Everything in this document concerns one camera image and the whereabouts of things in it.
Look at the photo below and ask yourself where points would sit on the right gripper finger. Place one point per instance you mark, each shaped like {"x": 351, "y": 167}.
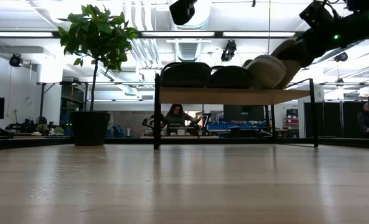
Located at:
{"x": 299, "y": 51}

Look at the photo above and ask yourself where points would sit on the grey slide sandal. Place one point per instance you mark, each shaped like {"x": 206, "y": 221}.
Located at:
{"x": 265, "y": 73}
{"x": 291, "y": 76}

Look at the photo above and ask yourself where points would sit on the black slide sandal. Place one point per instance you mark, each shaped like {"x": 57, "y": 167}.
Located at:
{"x": 185, "y": 76}
{"x": 231, "y": 77}

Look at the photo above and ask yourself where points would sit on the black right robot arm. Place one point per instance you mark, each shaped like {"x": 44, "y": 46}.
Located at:
{"x": 367, "y": 26}

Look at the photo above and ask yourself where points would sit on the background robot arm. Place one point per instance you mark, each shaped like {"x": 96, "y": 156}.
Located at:
{"x": 205, "y": 119}
{"x": 150, "y": 120}

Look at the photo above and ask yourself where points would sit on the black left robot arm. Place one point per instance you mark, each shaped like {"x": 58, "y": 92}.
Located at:
{"x": 182, "y": 11}

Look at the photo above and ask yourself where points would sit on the black ceiling device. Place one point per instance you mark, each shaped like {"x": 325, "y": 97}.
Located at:
{"x": 341, "y": 56}
{"x": 15, "y": 60}

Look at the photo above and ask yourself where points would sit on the red storage boxes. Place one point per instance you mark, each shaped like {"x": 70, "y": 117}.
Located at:
{"x": 291, "y": 121}

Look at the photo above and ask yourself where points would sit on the black partition screens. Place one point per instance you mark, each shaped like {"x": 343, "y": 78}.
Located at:
{"x": 327, "y": 118}

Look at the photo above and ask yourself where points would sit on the black monitor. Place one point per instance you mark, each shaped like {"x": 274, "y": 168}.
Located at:
{"x": 243, "y": 112}

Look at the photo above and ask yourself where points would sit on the person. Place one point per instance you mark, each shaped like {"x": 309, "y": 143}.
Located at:
{"x": 365, "y": 119}
{"x": 176, "y": 119}

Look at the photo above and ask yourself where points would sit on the blue storage bins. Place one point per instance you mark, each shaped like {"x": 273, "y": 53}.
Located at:
{"x": 243, "y": 126}

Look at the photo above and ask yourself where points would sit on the green leafy plant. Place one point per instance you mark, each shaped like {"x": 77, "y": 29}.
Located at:
{"x": 104, "y": 34}

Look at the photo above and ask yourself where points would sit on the black plant pot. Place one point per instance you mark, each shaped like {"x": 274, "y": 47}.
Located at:
{"x": 90, "y": 129}

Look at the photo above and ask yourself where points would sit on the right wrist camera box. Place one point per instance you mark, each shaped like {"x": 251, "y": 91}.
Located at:
{"x": 316, "y": 14}

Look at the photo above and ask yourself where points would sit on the black ceiling-hung camera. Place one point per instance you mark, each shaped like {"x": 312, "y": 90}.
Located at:
{"x": 228, "y": 51}

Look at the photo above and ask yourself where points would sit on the wooden shelf with black frame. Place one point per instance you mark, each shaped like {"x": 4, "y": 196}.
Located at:
{"x": 227, "y": 96}

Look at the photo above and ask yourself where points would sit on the black aluminium rig frame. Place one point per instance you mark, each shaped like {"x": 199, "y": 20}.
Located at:
{"x": 125, "y": 140}

